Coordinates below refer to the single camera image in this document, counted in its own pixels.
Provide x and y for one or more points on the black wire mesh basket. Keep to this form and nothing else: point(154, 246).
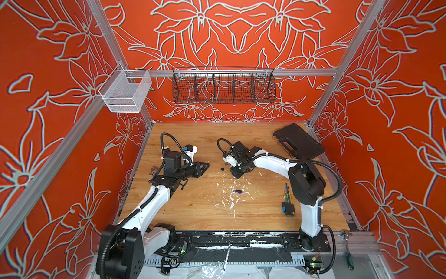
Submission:
point(223, 85)

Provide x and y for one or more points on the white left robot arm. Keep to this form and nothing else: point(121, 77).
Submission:
point(125, 246)

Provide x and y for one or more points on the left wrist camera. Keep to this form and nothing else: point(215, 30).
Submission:
point(190, 150)

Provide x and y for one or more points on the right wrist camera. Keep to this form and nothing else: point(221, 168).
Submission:
point(232, 160)

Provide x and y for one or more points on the black plastic tool case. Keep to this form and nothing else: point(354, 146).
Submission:
point(298, 143)

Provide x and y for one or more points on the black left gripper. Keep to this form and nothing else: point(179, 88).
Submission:
point(197, 172)

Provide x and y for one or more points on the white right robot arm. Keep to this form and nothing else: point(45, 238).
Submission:
point(307, 186)

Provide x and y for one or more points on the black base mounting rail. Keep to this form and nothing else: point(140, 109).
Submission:
point(256, 248)

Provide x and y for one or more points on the white wire mesh basket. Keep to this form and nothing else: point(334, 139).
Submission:
point(125, 91)

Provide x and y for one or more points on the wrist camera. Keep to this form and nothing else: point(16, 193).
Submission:
point(232, 160)
point(190, 150)

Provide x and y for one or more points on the green handled screwdriver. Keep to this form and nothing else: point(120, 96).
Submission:
point(349, 259)

